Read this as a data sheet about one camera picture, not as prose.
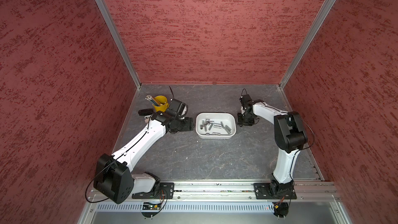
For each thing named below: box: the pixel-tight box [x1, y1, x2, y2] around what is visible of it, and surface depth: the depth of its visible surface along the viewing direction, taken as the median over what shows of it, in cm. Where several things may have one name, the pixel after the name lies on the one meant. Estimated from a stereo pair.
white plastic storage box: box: [195, 112, 237, 140], surface depth 98 cm
